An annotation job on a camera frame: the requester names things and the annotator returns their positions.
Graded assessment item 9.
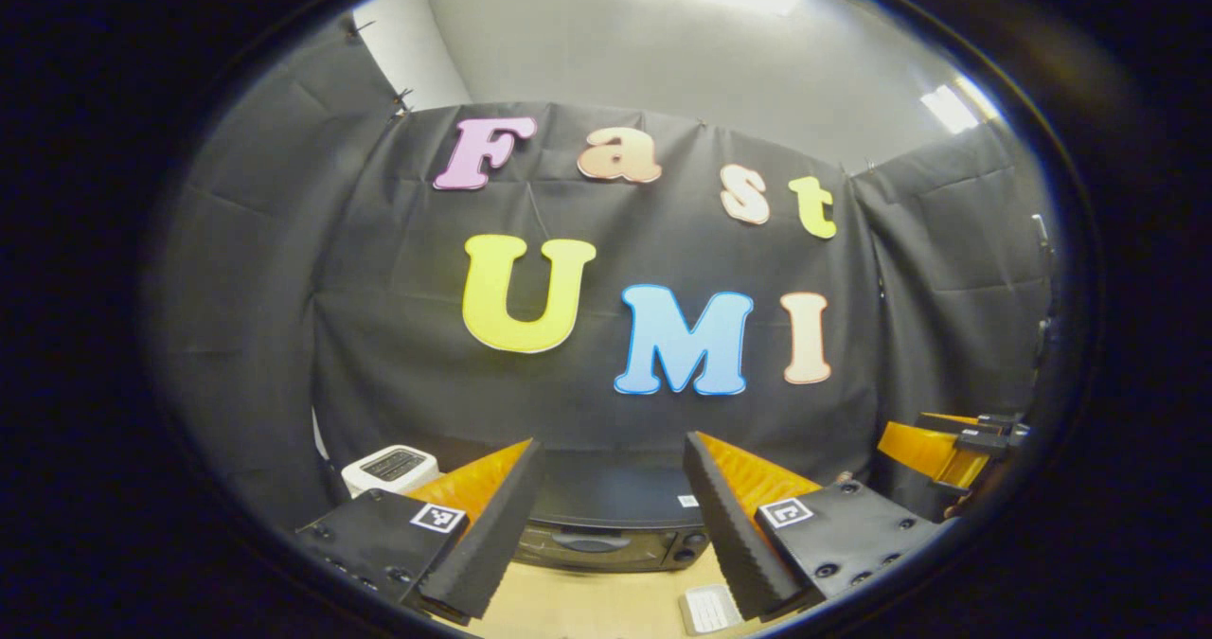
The white toaster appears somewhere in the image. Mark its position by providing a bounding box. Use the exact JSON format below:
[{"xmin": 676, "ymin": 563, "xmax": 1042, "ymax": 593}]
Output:
[{"xmin": 341, "ymin": 445, "xmax": 439, "ymax": 498}]

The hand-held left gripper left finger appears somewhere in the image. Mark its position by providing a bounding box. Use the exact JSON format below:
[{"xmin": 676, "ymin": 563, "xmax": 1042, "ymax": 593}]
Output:
[{"xmin": 295, "ymin": 438, "xmax": 545, "ymax": 626}]

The small ceiling light panel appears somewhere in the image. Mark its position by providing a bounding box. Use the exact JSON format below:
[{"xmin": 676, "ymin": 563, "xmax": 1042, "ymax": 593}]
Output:
[{"xmin": 920, "ymin": 76, "xmax": 1002, "ymax": 136}]

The black backdrop cloth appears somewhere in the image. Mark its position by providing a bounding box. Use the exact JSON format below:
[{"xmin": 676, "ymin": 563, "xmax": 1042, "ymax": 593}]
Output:
[{"xmin": 142, "ymin": 19, "xmax": 1057, "ymax": 536}]

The white rectangular tray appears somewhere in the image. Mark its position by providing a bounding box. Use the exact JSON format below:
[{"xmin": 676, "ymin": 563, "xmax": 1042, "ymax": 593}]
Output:
[{"xmin": 679, "ymin": 582, "xmax": 744, "ymax": 636}]

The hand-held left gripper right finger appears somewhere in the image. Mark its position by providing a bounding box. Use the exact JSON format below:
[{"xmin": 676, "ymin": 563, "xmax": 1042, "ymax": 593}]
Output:
[{"xmin": 684, "ymin": 431, "xmax": 948, "ymax": 621}]

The black electric oven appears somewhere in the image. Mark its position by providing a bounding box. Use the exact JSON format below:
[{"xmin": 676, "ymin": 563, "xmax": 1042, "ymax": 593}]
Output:
[{"xmin": 511, "ymin": 450, "xmax": 713, "ymax": 574}]

